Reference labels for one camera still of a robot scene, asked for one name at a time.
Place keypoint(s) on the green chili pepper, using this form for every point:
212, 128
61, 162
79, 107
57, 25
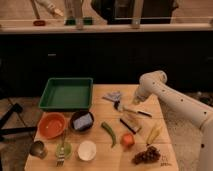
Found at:
110, 131

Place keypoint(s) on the white handled dish brush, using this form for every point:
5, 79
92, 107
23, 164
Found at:
120, 107

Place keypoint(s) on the green background object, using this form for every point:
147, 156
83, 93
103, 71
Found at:
74, 21

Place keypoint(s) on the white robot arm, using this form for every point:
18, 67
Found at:
198, 113

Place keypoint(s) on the dark brown bowl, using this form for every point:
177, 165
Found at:
77, 115

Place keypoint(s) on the black tripod stand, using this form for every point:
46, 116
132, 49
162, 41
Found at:
11, 122

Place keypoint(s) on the wooden block eraser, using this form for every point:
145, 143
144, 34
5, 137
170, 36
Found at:
131, 122

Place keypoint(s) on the metal fork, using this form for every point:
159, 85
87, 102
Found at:
61, 157

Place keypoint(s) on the red background bowl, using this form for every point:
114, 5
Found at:
39, 23

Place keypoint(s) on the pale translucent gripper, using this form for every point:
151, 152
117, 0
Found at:
136, 100

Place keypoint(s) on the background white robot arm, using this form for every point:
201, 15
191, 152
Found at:
50, 8

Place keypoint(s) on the red tomato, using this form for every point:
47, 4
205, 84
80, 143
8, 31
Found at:
127, 140

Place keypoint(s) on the green small plate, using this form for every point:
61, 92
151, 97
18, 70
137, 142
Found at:
67, 150

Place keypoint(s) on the blue sponge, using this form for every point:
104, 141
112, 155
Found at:
82, 122

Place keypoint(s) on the orange bowl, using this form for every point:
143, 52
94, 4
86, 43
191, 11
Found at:
52, 125

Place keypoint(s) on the white small bowl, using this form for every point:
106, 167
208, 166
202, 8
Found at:
87, 150

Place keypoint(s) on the green plastic tray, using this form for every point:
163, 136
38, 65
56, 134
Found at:
67, 94

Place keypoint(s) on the dark grape bunch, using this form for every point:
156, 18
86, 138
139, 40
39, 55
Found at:
150, 155

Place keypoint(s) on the grey folded cloth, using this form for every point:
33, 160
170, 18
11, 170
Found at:
113, 96

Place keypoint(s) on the metal cup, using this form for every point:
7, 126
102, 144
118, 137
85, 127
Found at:
38, 149

